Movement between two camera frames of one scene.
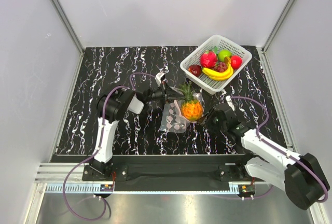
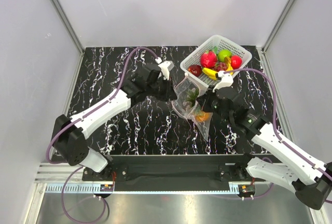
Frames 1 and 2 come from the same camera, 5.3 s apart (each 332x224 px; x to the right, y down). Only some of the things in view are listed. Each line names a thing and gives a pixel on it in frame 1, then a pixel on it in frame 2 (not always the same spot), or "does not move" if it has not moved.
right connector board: (246, 190) does not move
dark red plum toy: (195, 69) does not move
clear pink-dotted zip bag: (172, 120) → (187, 105)
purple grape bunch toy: (220, 66) does not move
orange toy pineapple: (192, 109) does not move
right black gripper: (207, 119) → (204, 100)
